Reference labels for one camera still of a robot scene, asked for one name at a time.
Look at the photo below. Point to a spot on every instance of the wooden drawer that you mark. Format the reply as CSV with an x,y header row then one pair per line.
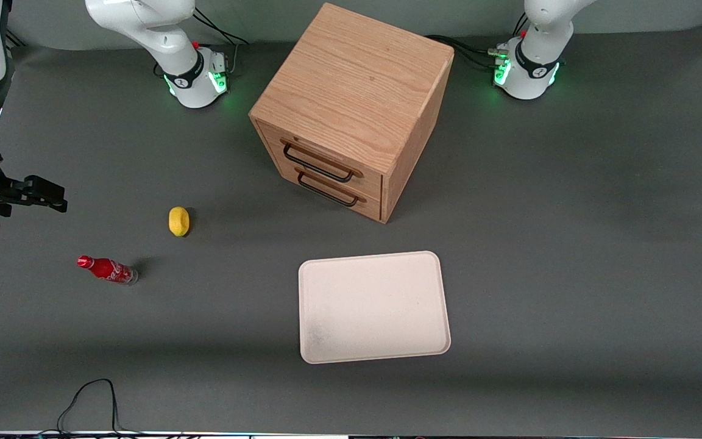
x,y
370,207
272,137

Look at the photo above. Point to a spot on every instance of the white plastic tray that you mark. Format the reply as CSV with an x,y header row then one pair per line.
x,y
375,305

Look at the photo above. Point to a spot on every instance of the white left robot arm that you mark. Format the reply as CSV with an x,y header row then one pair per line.
x,y
537,55

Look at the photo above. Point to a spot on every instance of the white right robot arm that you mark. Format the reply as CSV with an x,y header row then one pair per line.
x,y
144,24

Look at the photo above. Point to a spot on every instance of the wooden two-drawer cabinet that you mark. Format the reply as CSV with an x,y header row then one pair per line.
x,y
357,79

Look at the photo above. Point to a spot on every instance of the red cola bottle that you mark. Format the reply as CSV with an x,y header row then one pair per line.
x,y
107,269

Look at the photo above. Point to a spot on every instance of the yellow lemon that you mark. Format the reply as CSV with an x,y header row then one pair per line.
x,y
178,221

